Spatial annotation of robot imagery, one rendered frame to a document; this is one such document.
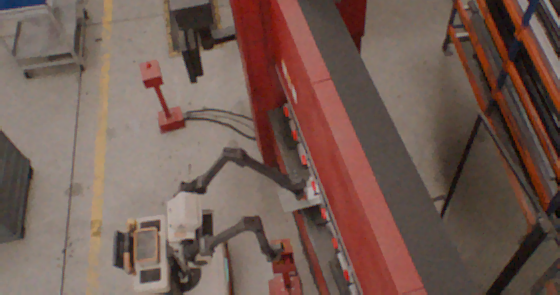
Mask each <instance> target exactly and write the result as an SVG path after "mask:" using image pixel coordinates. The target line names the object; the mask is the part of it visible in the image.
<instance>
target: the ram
mask: <svg viewBox="0 0 560 295"><path fill-rule="evenodd" d="M268 4H269V11H270V19H271V26H272V41H273V49H274V56H275V64H276V65H277V68H278V70H277V68H276V70H277V71H279V72H278V74H279V75H280V77H279V78H281V79H282V82H283V84H284V86H285V89H286V91H285V89H284V91H285V92H286V93H287V96H288V98H289V100H290V103H291V104H292V107H291V109H292V110H293V111H294V114H295V117H296V118H297V121H298V124H299V125H298V127H299V128H300V131H301V132H302V135H303V137H304V139H305V142H306V144H305V142H304V144H305V145H306V146H307V149H308V151H309V153H310V156H311V157H312V160H313V163H312V164H314V167H315V170H316V171H317V174H318V177H319V178H318V177H317V178H318V180H319V181H320V184H321V185H322V188H323V191H324V192H325V195H326V198H325V199H327V202H328V204H329V206H330V209H331V211H332V213H333V216H332V218H334V220H335V223H336V225H337V227H338V230H339V232H340V234H341V237H340V239H342V241H343V244H344V246H345V248H346V251H347V253H348V255H347V253H346V251H345V253H346V255H347V257H349V260H350V262H351V264H352V267H353V269H354V271H355V274H354V272H353V274H354V276H356V278H357V281H358V283H359V285H360V288H361V290H362V292H363V295H392V293H391V291H390V290H389V287H388V285H387V283H386V281H385V278H384V274H383V272H382V269H381V268H380V265H379V263H378V261H377V259H376V254H375V253H374V250H373V248H372V246H371V244H370V241H369V238H368V235H367V233H366V231H365V229H364V226H363V225H362V222H361V218H360V216H359V213H358V212H357V209H356V207H355V205H354V201H353V198H352V197H351V194H350V192H349V190H348V188H347V184H346V181H345V179H344V177H343V175H342V173H341V171H340V166H339V164H338V162H337V160H336V157H335V156H334V153H333V149H332V147H331V145H330V143H329V141H328V138H327V137H326V132H325V130H324V128H323V125H322V124H321V121H320V119H319V115H318V113H317V111H316V109H315V106H314V105H313V101H312V99H311V97H310V93H309V91H308V89H307V87H306V83H305V81H304V78H303V77H302V74H301V72H300V70H299V65H298V64H297V61H296V59H295V57H294V55H293V51H292V49H291V46H290V44H289V42H288V40H287V37H286V33H285V31H284V29H283V27H282V25H281V23H280V21H279V16H278V14H277V12H276V9H275V8H274V5H273V3H272V0H268ZM282 59H283V61H284V64H285V66H286V75H285V72H284V70H283V62H282ZM287 72H288V73H287ZM288 75H289V77H290V83H291V84H290V83H288V81H289V80H288ZM286 77H287V79H286ZM281 79H280V81H281ZM282 82H281V84H282ZM283 84H282V85H283ZM289 84H290V85H291V88H290V86H289ZM284 86H283V88H284ZM292 86H293V88H294V91H295V92H296V102H297V104H296V102H295V99H294V98H293V95H292ZM287 96H286V98H287ZM288 98H287V99H288ZM289 100H288V102H289ZM290 103H289V104H290ZM291 104H290V106H291ZM293 111H292V113H293ZM294 114H293V116H294ZM295 117H294V118H295ZM296 118H295V120H296ZM297 121H296V123H297ZM301 132H300V134H301ZM302 135H301V137H302ZM303 137H302V138H303ZM304 139H303V141H304ZM307 149H306V151H307ZM308 151H307V152H308ZM309 153H308V155H309ZM310 156H309V157H310ZM311 157H310V159H311ZM312 160H311V162H312ZM314 167H313V169H314ZM315 170H314V171H315ZM316 171H315V173H316ZM317 174H316V176H317ZM321 185H320V187H321ZM322 188H321V190H322ZM323 191H322V192H323ZM324 192H323V194H324ZM325 195H324V197H325ZM327 202H326V204H327ZM328 204H327V206H328ZM329 206H328V208H329ZM330 209H329V211H330ZM331 211H330V213H331ZM332 213H331V215H332ZM334 220H333V222H334ZM335 223H334V225H335ZM336 225H335V227H336ZM337 227H336V229H337ZM338 230H337V232H338ZM339 232H338V234H339ZM340 234H339V236H340ZM342 241H341V243H342ZM343 244H342V246H343ZM344 246H343V248H344ZM345 248H344V250H345ZM349 260H348V262H349ZM350 262H349V264H350ZM350 267H351V265H350ZM352 267H351V269H352ZM353 269H352V271H353ZM357 281H356V283H357ZM358 283H357V285H358ZM358 288H359V286H358ZM360 288H359V290H360ZM361 290H360V292H361Z"/></svg>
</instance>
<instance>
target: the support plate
mask: <svg viewBox="0 0 560 295"><path fill-rule="evenodd" d="M277 193H278V196H279V201H280V204H281V207H282V210H283V212H284V214H285V213H288V212H291V211H297V210H299V209H303V208H306V207H309V204H310V206H312V205H314V204H320V203H321V201H320V197H319V198H313V199H310V200H308V202H307V199H304V200H300V201H298V200H296V198H295V196H294V194H293V193H292V192H291V191H286V189H285V188H284V189H281V190H279V191H277ZM308 203H309V204H308Z"/></svg>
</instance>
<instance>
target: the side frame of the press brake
mask: <svg viewBox="0 0 560 295"><path fill-rule="evenodd" d="M333 1H334V0H333ZM230 4H231V14H232V18H233V23H234V27H235V31H236V36H237V41H238V50H239V54H240V58H241V63H242V68H243V72H244V77H245V85H246V90H247V95H248V99H249V104H250V108H251V112H252V121H253V126H254V131H255V135H256V139H257V144H258V148H259V152H260V155H261V157H262V160H263V163H264V164H266V165H267V166H268V167H270V168H274V167H277V164H278V161H277V159H276V157H275V154H274V151H273V146H272V135H271V129H270V124H269V120H270V119H269V117H268V115H267V111H271V110H273V109H277V108H280V107H283V104H288V103H289V102H288V99H287V98H286V92H285V91H284V88H283V85H282V84H281V81H280V78H279V74H278V71H277V70H276V64H275V56H274V49H273V41H272V26H271V19H270V11H269V4H268V0H230ZM334 4H335V6H336V8H337V9H338V11H339V13H340V15H341V18H342V20H343V22H344V23H345V25H346V27H347V30H348V32H349V34H350V36H351V37H352V39H353V41H354V44H355V46H356V48H357V50H358V51H359V53H360V55H361V36H362V24H363V12H364V0H341V2H339V3H337V2H334Z"/></svg>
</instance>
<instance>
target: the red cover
mask: <svg viewBox="0 0 560 295"><path fill-rule="evenodd" d="M272 3H273V5H274V8H275V9H276V12H277V14H278V16H279V21H280V23H281V25H282V27H283V29H284V31H285V33H286V37H287V40H288V42H289V44H290V46H291V49H292V51H293V55H294V57H295V59H296V61H297V64H298V65H299V70H300V72H301V74H302V77H303V78H304V81H305V83H306V87H307V89H308V91H309V93H310V97H311V99H312V101H313V105H314V106H315V109H316V111H317V113H318V115H319V119H320V121H321V124H322V125H323V128H324V130H325V132H326V137H327V138H328V141H329V143H330V145H331V147H332V149H333V153H334V156H335V157H336V160H337V162H338V164H339V166H340V171H341V173H342V175H343V177H344V179H345V181H346V184H347V188H348V190H349V192H350V194H351V197H352V198H353V201H354V205H355V207H356V209H357V212H358V213H359V216H360V218H361V222H362V225H363V226H364V229H365V231H366V233H367V235H368V238H369V241H370V244H371V246H372V248H373V250H374V253H375V254H376V259H377V261H378V263H379V265H380V268H381V269H382V272H383V274H384V278H385V281H386V283H387V285H388V287H389V290H390V291H391V293H392V295H428V294H427V292H426V290H425V289H423V287H424V286H423V284H422V282H421V280H420V276H419V274H418V272H417V270H416V268H415V266H414V264H413V262H412V258H411V256H410V254H409V252H408V250H407V248H406V246H405V244H404V241H403V238H402V236H401V234H400V233H399V230H398V228H397V225H396V222H395V220H394V219H393V217H392V214H391V212H390V211H389V206H388V205H387V203H386V200H385V198H384V197H383V195H382V191H381V189H380V187H379V185H378V183H377V181H376V179H375V177H374V173H373V171H372V169H371V167H370V165H369V163H368V161H367V158H366V155H365V153H364V151H363V150H362V147H361V145H360V142H359V139H358V137H357V136H356V134H355V131H354V130H353V126H352V124H351V122H350V120H349V117H348V116H347V112H346V110H345V108H344V106H343V104H342V102H341V100H340V97H339V94H338V92H337V91H336V89H335V86H334V84H333V80H332V79H331V77H330V75H329V72H328V71H327V69H326V64H325V63H324V61H323V59H322V57H321V55H320V51H319V49H318V47H317V45H316V44H315V41H314V39H313V35H312V33H311V31H310V30H309V27H308V25H307V23H306V19H305V17H304V16H303V14H302V11H301V9H300V6H299V3H298V2H297V0H272Z"/></svg>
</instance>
